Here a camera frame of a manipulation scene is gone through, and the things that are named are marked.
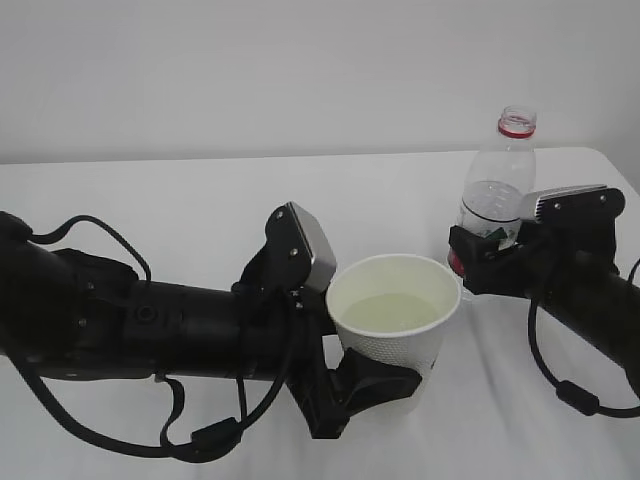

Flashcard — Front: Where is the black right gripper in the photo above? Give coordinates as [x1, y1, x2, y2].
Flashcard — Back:
[448, 222, 558, 298]

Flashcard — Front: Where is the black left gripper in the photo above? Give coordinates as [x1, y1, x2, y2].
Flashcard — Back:
[232, 287, 421, 439]

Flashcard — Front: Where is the clear Nongfu Spring water bottle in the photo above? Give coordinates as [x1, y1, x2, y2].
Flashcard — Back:
[456, 105, 537, 249]

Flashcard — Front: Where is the white paper coffee cup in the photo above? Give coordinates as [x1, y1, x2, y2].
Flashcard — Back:
[325, 253, 462, 416]

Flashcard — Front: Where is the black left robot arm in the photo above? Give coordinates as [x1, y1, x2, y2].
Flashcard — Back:
[1, 202, 422, 454]

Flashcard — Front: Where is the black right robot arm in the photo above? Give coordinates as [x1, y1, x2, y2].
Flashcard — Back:
[449, 223, 639, 392]

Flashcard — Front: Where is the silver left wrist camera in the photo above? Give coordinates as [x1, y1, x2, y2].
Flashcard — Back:
[265, 201, 337, 293]

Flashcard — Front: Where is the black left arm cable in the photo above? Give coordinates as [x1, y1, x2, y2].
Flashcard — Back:
[0, 214, 296, 464]

